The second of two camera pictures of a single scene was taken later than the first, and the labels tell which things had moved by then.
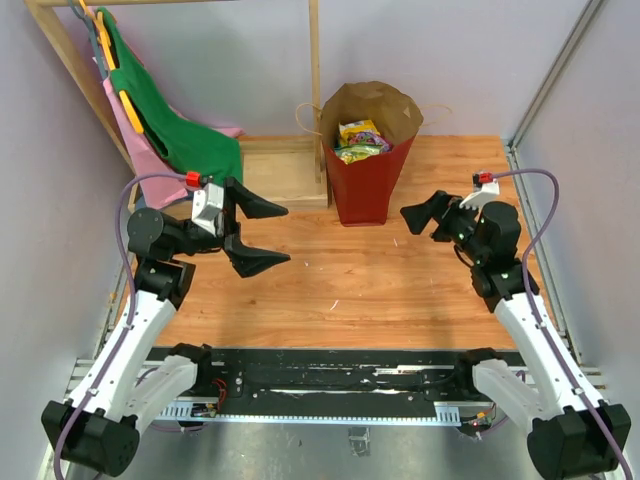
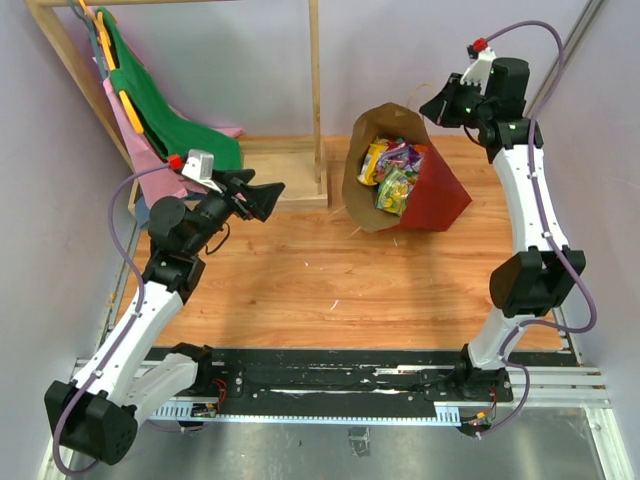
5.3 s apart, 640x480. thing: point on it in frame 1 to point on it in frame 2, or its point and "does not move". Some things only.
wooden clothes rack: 276,171 does not move
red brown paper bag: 365,191 to 436,198
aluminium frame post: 511,145 does not move
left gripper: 247,259 to 259,199
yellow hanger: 107,47 does not move
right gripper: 417,216 to 438,109
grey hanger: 93,40 does not move
